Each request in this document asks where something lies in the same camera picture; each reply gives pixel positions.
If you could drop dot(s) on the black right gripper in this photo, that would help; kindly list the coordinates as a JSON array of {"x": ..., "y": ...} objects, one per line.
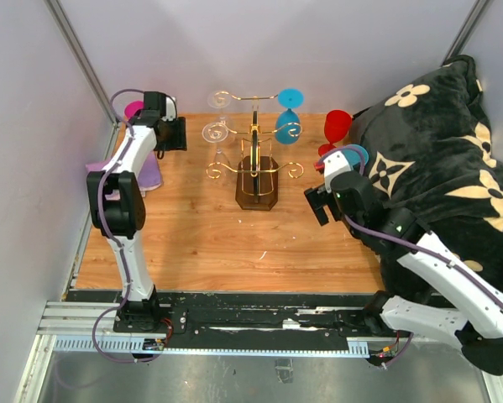
[{"x": 319, "y": 197}]

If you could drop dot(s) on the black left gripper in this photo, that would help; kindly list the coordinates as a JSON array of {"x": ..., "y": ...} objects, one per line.
[{"x": 180, "y": 140}]

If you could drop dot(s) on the blue wine glass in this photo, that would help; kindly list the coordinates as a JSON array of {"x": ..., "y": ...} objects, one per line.
[
  {"x": 357, "y": 156},
  {"x": 288, "y": 125}
]

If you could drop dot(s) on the purple cloth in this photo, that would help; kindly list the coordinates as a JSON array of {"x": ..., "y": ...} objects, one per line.
[{"x": 149, "y": 179}]

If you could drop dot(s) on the red wine glass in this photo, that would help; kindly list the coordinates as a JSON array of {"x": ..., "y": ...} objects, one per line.
[{"x": 336, "y": 127}]

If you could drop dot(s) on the pink wine glass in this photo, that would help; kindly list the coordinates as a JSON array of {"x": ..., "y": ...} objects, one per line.
[{"x": 133, "y": 110}]

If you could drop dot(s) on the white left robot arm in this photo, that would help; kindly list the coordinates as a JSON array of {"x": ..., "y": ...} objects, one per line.
[{"x": 117, "y": 207}]

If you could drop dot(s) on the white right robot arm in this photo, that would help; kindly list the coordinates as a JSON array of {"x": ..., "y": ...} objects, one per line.
[{"x": 475, "y": 324}]

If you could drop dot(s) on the front clear wine glass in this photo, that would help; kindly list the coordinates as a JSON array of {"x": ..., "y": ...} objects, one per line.
[{"x": 216, "y": 133}]

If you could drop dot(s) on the clear wine glass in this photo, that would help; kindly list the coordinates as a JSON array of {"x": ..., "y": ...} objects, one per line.
[
  {"x": 216, "y": 133},
  {"x": 220, "y": 101}
]

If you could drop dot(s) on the rear clear wine glass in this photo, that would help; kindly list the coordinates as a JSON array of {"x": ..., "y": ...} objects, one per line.
[{"x": 220, "y": 101}]

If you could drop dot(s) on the black floral blanket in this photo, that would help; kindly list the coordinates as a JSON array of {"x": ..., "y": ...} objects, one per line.
[{"x": 430, "y": 151}]

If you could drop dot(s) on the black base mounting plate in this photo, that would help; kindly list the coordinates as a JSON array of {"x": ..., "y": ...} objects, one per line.
[{"x": 253, "y": 322}]

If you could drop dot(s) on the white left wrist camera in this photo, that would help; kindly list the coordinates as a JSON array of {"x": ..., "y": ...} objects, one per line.
[{"x": 170, "y": 109}]

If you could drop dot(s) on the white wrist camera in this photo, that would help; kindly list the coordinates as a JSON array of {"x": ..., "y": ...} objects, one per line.
[
  {"x": 170, "y": 109},
  {"x": 333, "y": 165}
]

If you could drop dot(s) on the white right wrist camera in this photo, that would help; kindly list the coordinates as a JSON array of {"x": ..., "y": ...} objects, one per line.
[{"x": 333, "y": 165}]

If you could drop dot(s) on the gold wire wine glass rack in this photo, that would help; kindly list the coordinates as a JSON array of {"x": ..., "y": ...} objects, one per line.
[{"x": 257, "y": 173}]

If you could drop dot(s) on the left aluminium frame post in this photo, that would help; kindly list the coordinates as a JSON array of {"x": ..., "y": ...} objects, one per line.
[{"x": 64, "y": 24}]

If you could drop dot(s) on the aluminium frame post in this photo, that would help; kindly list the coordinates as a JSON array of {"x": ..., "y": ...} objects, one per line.
[
  {"x": 64, "y": 24},
  {"x": 469, "y": 39}
]

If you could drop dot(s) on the right aluminium frame post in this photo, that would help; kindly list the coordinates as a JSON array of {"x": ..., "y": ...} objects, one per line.
[{"x": 469, "y": 39}]

